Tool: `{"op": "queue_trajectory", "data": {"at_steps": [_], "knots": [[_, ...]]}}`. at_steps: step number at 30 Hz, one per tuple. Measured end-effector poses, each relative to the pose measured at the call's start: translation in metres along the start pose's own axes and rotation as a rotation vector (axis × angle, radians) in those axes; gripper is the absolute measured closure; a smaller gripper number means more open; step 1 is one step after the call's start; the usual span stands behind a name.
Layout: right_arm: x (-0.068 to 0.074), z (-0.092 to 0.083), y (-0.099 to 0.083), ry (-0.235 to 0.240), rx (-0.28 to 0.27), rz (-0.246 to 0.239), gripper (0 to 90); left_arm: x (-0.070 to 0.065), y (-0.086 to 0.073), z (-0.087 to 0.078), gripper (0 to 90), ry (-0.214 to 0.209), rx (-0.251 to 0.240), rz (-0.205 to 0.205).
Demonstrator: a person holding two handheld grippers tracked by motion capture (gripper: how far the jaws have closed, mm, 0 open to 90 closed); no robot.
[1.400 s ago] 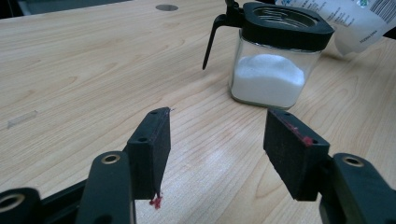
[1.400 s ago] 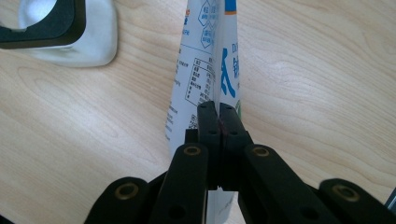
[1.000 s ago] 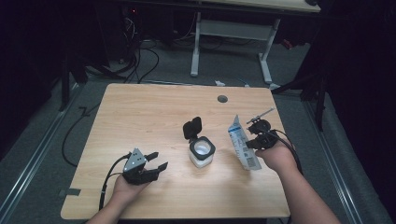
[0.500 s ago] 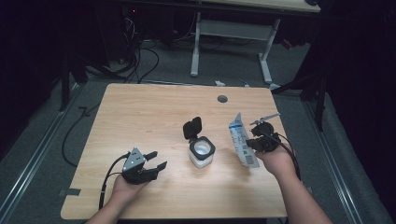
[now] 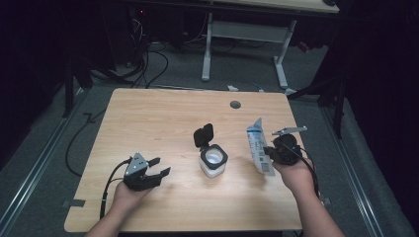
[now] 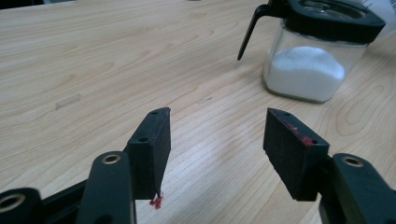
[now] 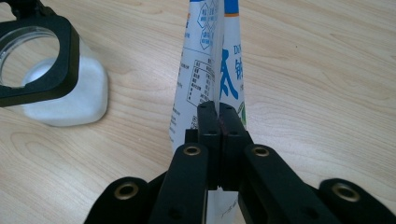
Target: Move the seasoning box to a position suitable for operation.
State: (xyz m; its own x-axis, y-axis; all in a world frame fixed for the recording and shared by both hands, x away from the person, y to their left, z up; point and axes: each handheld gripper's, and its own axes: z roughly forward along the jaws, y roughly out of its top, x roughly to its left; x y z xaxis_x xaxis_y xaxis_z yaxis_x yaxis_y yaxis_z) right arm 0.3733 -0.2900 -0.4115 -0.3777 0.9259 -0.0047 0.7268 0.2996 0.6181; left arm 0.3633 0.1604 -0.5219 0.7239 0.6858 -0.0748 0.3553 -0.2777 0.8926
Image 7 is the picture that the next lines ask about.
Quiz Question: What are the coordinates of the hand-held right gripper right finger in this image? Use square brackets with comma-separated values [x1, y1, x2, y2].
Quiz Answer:
[219, 103, 254, 191]

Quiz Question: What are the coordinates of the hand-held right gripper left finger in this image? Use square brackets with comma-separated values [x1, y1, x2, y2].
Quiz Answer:
[185, 100, 223, 191]

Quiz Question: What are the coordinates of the white and blue bag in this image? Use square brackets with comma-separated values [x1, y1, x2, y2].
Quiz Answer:
[168, 0, 248, 224]

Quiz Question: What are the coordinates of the clear jar with black lid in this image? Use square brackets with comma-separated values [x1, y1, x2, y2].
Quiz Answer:
[0, 0, 109, 128]

